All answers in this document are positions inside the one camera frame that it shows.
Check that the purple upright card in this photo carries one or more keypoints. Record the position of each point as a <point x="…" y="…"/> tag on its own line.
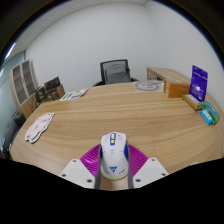
<point x="198" y="83"/>

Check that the green small packet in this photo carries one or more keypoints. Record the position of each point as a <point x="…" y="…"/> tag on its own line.
<point x="212" y="111"/>

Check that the large dark cardboard box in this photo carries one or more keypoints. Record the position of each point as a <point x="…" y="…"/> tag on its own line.
<point x="54" y="90"/>

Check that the ceiling light panel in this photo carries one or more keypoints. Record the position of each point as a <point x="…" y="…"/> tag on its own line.
<point x="10" y="51"/>

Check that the black sofa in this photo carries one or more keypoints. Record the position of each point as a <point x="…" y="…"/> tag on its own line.
<point x="11" y="133"/>

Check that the pink cartoon-shaped mouse pad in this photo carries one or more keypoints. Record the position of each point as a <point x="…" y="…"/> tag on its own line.
<point x="39" y="127"/>

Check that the white sticker sheet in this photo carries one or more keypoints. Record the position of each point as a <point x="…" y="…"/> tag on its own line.
<point x="74" y="94"/>

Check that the blue small packet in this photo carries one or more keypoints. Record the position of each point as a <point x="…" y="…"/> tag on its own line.
<point x="206" y="117"/>

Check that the black mesh office chair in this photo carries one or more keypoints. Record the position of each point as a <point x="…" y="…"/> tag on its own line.
<point x="115" y="72"/>

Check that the white and blue computer mouse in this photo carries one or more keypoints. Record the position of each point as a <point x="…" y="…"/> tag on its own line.
<point x="114" y="155"/>

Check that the yellow flat packet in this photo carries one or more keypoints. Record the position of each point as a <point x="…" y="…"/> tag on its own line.
<point x="192" y="101"/>

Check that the wooden side cabinet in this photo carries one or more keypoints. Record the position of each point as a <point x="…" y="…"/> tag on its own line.
<point x="165" y="73"/>

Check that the small dark cardboard box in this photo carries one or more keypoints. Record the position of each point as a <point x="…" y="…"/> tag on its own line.
<point x="40" y="95"/>

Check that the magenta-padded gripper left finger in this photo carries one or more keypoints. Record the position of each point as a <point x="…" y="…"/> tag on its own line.
<point x="80" y="171"/>

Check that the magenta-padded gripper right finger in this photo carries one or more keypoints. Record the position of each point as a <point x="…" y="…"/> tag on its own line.
<point x="148" y="171"/>

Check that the wooden shelf unit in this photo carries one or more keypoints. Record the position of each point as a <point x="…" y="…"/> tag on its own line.
<point x="22" y="86"/>

